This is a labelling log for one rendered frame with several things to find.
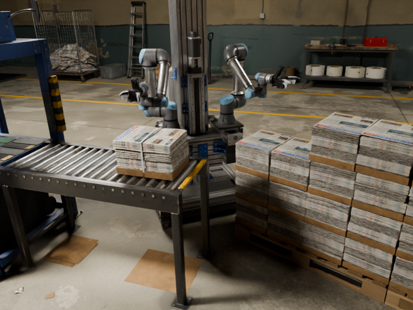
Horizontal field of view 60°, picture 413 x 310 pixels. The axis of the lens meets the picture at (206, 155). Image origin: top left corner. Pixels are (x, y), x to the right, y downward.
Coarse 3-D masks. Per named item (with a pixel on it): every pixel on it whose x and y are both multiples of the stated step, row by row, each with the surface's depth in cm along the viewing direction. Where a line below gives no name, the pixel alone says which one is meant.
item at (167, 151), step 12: (168, 132) 225; (180, 132) 224; (156, 144) 207; (168, 144) 207; (180, 144) 220; (156, 156) 210; (168, 156) 208; (180, 156) 221; (156, 168) 214; (168, 168) 211
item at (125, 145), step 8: (136, 128) 234; (144, 128) 233; (152, 128) 234; (120, 136) 221; (128, 136) 220; (136, 136) 220; (144, 136) 221; (120, 144) 214; (128, 144) 213; (120, 152) 217; (128, 152) 215; (136, 152) 214; (120, 160) 220; (128, 160) 218; (136, 160) 216; (128, 168) 220; (136, 168) 218
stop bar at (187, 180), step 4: (204, 160) 237; (200, 164) 231; (196, 168) 226; (200, 168) 229; (192, 172) 220; (196, 172) 221; (188, 176) 215; (192, 176) 216; (184, 180) 210; (188, 180) 210; (184, 184) 206; (180, 188) 201; (184, 188) 204
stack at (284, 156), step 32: (256, 160) 257; (288, 160) 240; (256, 192) 267; (288, 192) 248; (352, 192) 218; (384, 192) 206; (256, 224) 277; (288, 224) 258; (352, 224) 224; (384, 224) 211; (288, 256) 268; (352, 256) 232; (384, 256) 217; (352, 288) 239; (384, 288) 224
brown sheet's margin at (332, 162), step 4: (312, 156) 227; (316, 156) 226; (320, 156) 224; (312, 160) 228; (316, 160) 227; (320, 160) 225; (324, 160) 223; (328, 160) 221; (332, 160) 219; (328, 164) 222; (332, 164) 220; (336, 164) 219; (340, 164) 217; (344, 164) 215; (348, 164) 214; (352, 164) 212; (344, 168) 216; (348, 168) 215; (352, 168) 213
